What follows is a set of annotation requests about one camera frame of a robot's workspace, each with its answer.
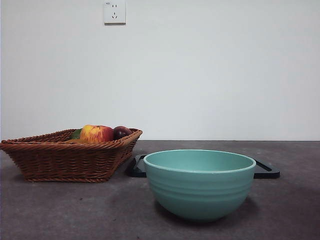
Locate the red yellow apple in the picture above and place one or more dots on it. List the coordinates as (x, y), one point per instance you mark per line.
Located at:
(96, 133)

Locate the brown orange fruit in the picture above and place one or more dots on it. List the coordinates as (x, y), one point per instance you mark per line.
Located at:
(76, 140)

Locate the dark red plum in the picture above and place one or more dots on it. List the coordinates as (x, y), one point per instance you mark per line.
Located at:
(121, 132)

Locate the green fruit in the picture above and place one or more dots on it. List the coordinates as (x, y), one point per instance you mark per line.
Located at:
(75, 133)

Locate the white wall socket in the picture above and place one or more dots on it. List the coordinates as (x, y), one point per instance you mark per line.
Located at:
(115, 12)

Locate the brown wicker basket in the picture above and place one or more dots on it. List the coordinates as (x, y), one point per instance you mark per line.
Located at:
(62, 160)

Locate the teal ribbed bowl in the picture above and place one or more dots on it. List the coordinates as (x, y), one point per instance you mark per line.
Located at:
(200, 192)

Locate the black rectangular tray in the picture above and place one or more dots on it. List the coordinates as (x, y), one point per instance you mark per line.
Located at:
(266, 171)

